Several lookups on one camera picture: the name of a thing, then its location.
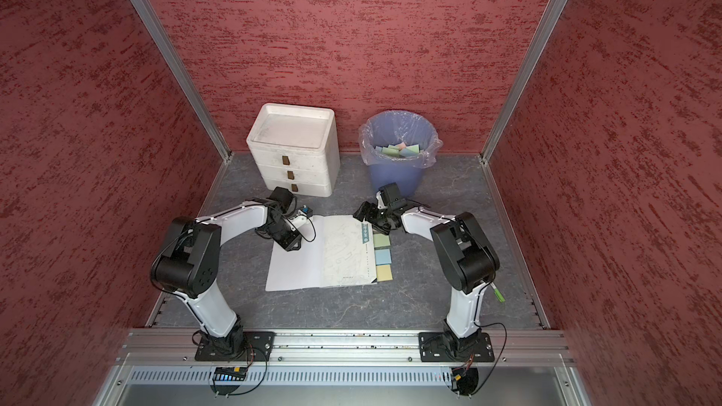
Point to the blue trash bin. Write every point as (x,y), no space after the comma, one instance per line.
(407,178)

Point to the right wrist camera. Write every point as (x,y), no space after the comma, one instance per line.
(380,197)

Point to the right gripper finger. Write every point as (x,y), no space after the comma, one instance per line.
(361,213)
(380,226)

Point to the corner aluminium post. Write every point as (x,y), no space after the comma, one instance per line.
(153,25)
(542,34)

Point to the aluminium front rail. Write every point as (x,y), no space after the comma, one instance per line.
(354,348)

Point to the yellow sticky note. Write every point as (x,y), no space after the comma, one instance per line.
(384,273)

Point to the magazine book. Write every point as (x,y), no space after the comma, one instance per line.
(338,252)

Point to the clear bin liner bag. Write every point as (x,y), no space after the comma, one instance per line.
(393,127)

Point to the discarded sticky notes pile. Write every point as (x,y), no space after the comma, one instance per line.
(400,150)

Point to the white three-drawer box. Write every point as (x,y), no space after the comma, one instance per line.
(296,147)

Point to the blue sticky note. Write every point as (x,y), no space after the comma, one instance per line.
(382,256)

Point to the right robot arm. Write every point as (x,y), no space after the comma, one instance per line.
(465,254)

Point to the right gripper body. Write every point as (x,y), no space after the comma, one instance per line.
(380,215)

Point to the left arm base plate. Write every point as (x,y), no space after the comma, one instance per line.
(245,346)

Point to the green sticky note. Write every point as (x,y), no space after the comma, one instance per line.
(381,241)

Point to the right corner aluminium post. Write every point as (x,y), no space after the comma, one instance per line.
(542,34)

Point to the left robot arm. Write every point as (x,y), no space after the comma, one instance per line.
(188,264)

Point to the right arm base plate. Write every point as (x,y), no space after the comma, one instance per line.
(438,347)

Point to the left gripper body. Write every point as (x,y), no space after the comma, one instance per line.
(283,233)

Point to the left corner aluminium post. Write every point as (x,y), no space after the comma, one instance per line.
(153,25)

